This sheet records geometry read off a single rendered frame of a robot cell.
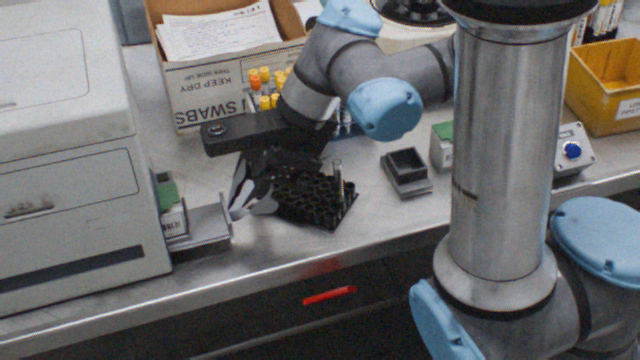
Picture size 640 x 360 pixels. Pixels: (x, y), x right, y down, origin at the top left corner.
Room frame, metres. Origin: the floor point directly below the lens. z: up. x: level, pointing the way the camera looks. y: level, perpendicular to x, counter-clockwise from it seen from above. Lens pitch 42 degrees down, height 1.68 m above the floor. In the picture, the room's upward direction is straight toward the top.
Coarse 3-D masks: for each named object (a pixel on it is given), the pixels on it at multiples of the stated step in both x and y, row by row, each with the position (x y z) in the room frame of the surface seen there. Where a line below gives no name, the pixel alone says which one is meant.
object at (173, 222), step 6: (174, 204) 0.68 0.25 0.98; (180, 204) 0.68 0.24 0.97; (162, 210) 0.67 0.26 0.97; (168, 210) 0.68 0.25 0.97; (174, 210) 0.68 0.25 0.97; (180, 210) 0.68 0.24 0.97; (162, 216) 0.67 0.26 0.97; (168, 216) 0.67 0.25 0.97; (174, 216) 0.67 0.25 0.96; (180, 216) 0.67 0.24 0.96; (162, 222) 0.67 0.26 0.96; (168, 222) 0.67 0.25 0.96; (174, 222) 0.67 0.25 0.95; (180, 222) 0.67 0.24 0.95; (168, 228) 0.67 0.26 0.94; (174, 228) 0.67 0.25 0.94; (180, 228) 0.67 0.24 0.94; (186, 228) 0.68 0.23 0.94; (168, 234) 0.67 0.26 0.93; (174, 234) 0.67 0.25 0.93; (180, 234) 0.67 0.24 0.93; (186, 234) 0.67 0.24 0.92
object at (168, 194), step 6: (156, 186) 0.71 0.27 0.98; (162, 186) 0.71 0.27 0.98; (168, 186) 0.71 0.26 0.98; (174, 186) 0.71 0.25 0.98; (162, 192) 0.70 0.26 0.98; (168, 192) 0.70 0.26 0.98; (174, 192) 0.70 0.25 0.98; (162, 198) 0.69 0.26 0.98; (168, 198) 0.69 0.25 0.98; (174, 198) 0.69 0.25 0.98; (162, 204) 0.68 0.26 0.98; (168, 204) 0.68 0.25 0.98
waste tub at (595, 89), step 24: (576, 48) 1.06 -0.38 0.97; (600, 48) 1.07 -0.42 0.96; (624, 48) 1.08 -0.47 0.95; (576, 72) 1.02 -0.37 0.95; (600, 72) 1.07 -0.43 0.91; (624, 72) 1.09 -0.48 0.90; (576, 96) 1.00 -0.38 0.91; (600, 96) 0.94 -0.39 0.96; (624, 96) 0.94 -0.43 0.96; (600, 120) 0.93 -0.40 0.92; (624, 120) 0.94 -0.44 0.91
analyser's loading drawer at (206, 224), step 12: (216, 204) 0.74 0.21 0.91; (192, 216) 0.72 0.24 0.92; (204, 216) 0.72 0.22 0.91; (216, 216) 0.72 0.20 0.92; (228, 216) 0.70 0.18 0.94; (192, 228) 0.69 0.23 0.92; (204, 228) 0.69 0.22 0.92; (216, 228) 0.69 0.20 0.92; (228, 228) 0.69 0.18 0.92; (168, 240) 0.66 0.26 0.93; (180, 240) 0.67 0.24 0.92; (192, 240) 0.67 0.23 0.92; (204, 240) 0.67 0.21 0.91
